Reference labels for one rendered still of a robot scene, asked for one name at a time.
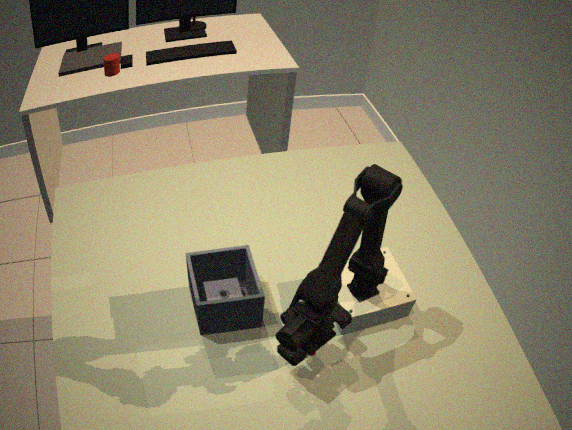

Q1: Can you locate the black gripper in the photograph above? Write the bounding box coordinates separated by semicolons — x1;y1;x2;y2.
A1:
277;303;352;366

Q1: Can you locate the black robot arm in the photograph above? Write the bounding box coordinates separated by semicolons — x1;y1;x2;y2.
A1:
276;164;403;352

